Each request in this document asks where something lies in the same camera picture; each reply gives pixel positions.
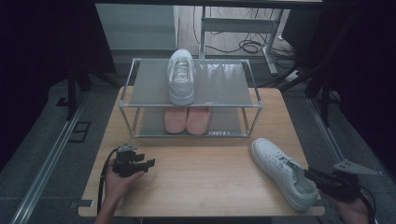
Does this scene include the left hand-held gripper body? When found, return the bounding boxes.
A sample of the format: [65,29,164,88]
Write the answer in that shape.
[112,142,142,178]

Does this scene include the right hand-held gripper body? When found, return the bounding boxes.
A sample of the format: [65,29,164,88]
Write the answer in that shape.
[321,159,383,203]

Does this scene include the white sneaker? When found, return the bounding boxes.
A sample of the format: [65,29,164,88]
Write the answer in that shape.
[249,137,320,213]
[166,49,196,106]

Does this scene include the pink slipper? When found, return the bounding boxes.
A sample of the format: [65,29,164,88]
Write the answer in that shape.
[163,106,189,134]
[186,106,213,136]

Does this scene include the metal frame grey shoe rack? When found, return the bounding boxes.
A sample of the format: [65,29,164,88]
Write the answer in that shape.
[118,58,264,138]

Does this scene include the person's left hand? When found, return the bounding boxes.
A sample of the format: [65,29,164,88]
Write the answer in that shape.
[104,164,145,203]

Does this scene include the person's right hand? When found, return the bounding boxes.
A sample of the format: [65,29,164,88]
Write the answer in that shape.
[321,190,373,218]

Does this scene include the black metal stand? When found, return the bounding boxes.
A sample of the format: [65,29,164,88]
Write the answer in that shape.
[55,55,120,121]
[279,18,353,127]

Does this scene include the white power strip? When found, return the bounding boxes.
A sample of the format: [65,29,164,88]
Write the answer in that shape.
[284,70,304,83]

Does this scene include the grey cabinet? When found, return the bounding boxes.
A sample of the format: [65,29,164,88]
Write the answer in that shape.
[94,3,179,50]

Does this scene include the left hand-held gripper black cable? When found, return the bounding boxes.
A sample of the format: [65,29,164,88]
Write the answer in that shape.
[96,147,120,216]

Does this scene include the hand-held gripper black cable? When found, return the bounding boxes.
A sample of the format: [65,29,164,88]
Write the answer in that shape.
[358,185,378,224]
[96,147,120,216]

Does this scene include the right hand-held gripper black cable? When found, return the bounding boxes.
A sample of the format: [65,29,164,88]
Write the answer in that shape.
[358,185,378,224]

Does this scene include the aluminium floor rail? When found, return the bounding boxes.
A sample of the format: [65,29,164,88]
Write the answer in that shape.
[306,97,379,224]
[10,92,90,224]

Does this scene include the black floor cables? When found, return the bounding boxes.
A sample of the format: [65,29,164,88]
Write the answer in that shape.
[192,6,297,61]

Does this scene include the white desk frame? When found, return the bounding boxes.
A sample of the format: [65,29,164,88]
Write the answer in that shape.
[199,6,279,77]

